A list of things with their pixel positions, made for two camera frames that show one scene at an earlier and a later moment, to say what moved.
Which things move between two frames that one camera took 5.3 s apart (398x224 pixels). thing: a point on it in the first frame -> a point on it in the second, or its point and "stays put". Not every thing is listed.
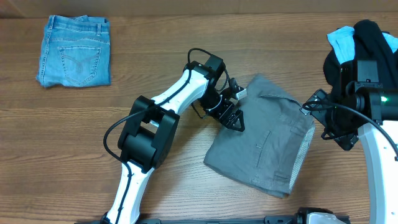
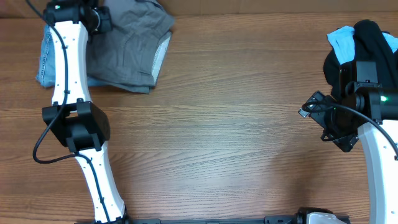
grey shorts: [269, 154] -> [128, 56]
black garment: [370, 45] stays put
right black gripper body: [330, 116] stays put
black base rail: [267, 220] stays put
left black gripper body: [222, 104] -> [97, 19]
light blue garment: [342, 40] stays put
